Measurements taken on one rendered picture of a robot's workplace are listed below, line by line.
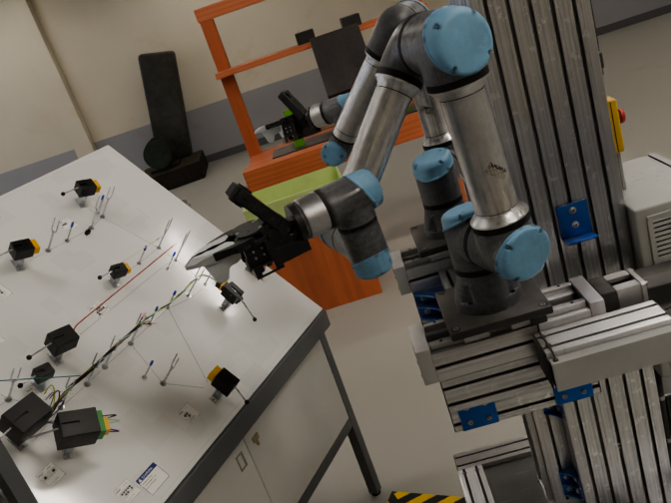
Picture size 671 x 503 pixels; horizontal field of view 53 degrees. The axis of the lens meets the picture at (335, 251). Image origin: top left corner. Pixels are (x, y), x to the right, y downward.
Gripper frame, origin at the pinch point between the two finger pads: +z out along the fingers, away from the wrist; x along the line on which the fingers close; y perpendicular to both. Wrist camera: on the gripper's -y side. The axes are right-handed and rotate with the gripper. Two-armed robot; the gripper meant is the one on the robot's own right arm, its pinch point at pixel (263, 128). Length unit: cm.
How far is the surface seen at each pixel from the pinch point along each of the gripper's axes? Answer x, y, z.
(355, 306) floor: 176, 129, 92
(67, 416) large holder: -98, 48, 16
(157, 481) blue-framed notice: -85, 76, 12
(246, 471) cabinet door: -54, 95, 13
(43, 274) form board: -62, 20, 51
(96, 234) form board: -37, 15, 51
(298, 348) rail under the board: -16, 73, 6
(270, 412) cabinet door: -35, 86, 12
